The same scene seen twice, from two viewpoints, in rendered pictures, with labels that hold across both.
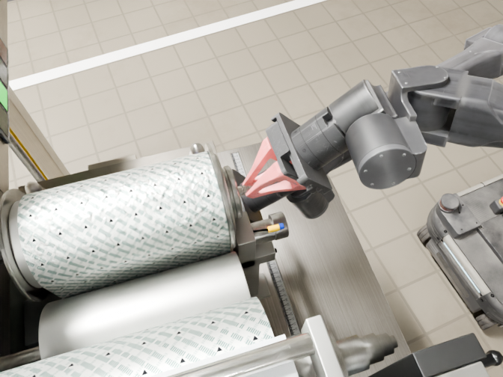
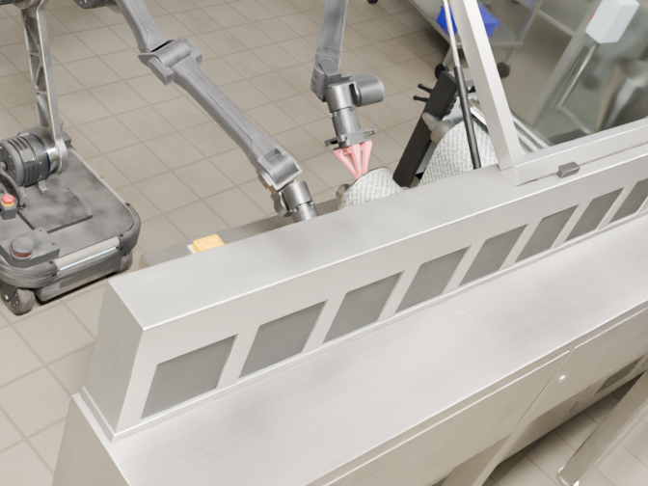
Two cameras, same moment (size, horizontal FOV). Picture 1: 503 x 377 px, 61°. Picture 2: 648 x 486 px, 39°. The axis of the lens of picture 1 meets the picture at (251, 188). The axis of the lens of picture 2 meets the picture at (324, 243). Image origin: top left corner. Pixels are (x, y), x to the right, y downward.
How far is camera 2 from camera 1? 1.96 m
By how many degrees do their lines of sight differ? 72
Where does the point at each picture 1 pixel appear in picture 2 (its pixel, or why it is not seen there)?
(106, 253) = not seen: hidden behind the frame
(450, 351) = (449, 76)
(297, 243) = not seen: hidden behind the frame
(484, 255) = (73, 234)
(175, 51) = not seen: outside the picture
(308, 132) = (354, 121)
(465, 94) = (336, 55)
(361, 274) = (276, 224)
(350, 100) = (346, 94)
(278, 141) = (357, 138)
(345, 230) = (243, 230)
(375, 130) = (369, 84)
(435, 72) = (325, 61)
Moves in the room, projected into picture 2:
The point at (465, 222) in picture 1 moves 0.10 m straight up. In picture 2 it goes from (42, 239) to (45, 217)
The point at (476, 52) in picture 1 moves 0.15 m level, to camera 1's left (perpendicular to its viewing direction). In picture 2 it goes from (195, 70) to (213, 111)
